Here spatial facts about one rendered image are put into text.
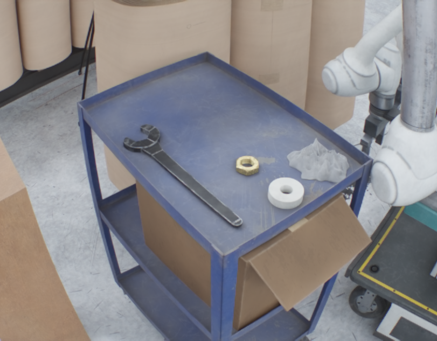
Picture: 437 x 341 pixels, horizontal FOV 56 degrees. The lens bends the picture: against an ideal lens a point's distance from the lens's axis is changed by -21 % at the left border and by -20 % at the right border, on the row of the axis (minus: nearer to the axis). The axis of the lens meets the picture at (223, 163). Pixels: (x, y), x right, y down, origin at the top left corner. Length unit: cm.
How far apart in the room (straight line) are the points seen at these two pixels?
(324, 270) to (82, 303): 115
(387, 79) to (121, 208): 89
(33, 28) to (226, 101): 199
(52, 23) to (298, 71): 170
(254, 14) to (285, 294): 106
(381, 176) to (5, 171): 87
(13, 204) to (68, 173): 148
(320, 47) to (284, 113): 93
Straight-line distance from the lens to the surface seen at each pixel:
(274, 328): 169
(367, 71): 124
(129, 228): 147
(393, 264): 170
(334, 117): 238
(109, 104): 131
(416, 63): 102
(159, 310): 172
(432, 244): 183
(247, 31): 177
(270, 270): 98
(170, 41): 148
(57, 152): 267
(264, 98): 131
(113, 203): 155
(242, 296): 107
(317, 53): 216
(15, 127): 302
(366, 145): 144
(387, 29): 120
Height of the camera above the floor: 157
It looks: 40 degrees down
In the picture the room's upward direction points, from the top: 2 degrees clockwise
